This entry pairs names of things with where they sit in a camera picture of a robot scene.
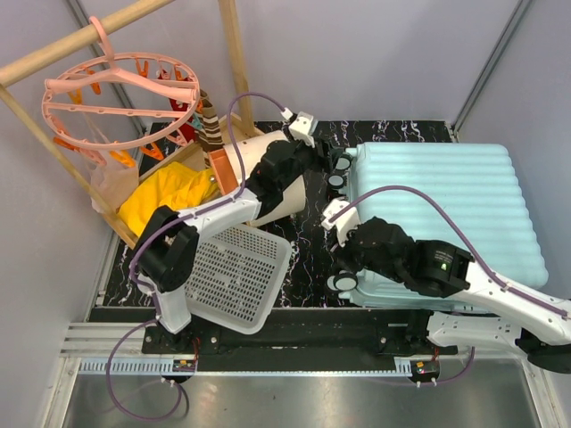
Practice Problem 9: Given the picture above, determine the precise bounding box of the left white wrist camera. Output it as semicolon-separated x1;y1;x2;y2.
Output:
288;111;318;148

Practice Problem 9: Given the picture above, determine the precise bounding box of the yellow cloth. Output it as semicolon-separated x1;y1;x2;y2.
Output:
118;162;218;236

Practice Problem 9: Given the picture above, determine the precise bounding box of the translucent plastic bag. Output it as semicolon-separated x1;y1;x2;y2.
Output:
90;151;138;211

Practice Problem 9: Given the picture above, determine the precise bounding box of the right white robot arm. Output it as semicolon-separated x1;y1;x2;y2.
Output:
322;218;570;375

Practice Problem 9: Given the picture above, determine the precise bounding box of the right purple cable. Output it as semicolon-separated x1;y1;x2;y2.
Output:
329;185;571;387

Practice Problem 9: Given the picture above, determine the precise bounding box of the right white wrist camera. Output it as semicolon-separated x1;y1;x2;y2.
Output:
321;198;360;247

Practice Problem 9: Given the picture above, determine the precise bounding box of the black marble pattern mat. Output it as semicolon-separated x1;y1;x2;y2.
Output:
94;120;455;308

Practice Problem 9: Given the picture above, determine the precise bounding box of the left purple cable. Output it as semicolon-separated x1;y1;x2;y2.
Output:
104;92;291;421

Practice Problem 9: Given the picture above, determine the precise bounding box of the pink round clip hanger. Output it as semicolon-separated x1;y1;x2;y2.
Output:
41;16;201;153

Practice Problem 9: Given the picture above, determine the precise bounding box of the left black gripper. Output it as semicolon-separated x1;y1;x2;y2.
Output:
277;136;342;192

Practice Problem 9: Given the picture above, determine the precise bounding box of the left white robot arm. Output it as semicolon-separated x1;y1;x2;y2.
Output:
129;138;343;353

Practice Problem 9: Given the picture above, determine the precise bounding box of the purple cable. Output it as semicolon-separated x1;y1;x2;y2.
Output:
104;92;291;421
329;185;571;387

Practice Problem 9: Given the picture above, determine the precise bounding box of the light blue ribbed suitcase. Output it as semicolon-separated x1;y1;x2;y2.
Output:
342;142;549;290

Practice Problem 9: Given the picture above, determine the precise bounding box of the red hanging sock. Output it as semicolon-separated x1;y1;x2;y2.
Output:
160;66;200;144

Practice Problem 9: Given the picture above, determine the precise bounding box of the brown striped sock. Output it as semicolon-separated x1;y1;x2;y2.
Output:
196;90;224;154

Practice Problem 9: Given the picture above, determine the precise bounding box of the wooden clothes rack frame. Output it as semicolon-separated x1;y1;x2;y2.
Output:
1;1;263;249

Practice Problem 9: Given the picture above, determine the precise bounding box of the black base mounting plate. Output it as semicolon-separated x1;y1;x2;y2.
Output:
142;308;458;374

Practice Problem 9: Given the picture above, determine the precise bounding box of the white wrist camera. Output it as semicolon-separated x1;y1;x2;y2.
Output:
288;111;318;148
321;198;360;247

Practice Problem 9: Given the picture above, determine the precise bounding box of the pink toy washing machine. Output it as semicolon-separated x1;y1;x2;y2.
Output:
208;131;306;227

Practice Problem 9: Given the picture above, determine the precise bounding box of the white perforated plastic basket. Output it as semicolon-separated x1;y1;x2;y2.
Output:
185;225;293;335

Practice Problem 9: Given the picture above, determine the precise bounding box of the aluminium rail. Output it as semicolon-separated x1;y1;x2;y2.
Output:
60;323;545;358

